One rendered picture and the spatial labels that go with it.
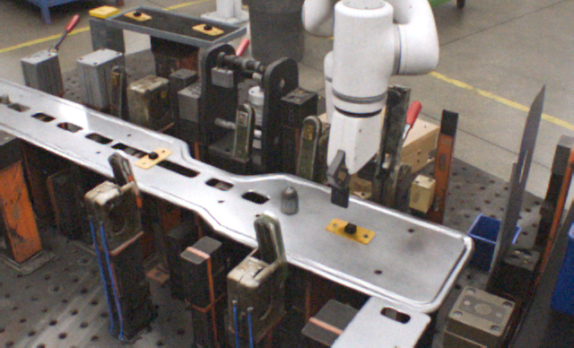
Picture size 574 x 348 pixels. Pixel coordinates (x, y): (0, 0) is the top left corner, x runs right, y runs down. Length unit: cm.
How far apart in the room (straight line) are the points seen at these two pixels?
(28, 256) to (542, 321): 116
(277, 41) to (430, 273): 347
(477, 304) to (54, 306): 94
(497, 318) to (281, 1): 357
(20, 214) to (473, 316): 105
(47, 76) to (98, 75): 28
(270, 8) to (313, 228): 328
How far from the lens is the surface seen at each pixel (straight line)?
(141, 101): 148
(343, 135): 96
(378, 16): 89
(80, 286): 151
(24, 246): 159
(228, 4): 541
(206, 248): 109
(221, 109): 144
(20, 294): 154
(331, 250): 106
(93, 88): 160
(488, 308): 91
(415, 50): 92
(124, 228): 121
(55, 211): 165
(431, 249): 109
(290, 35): 439
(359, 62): 90
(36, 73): 180
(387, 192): 119
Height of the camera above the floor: 166
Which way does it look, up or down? 30 degrees down
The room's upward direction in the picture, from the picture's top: straight up
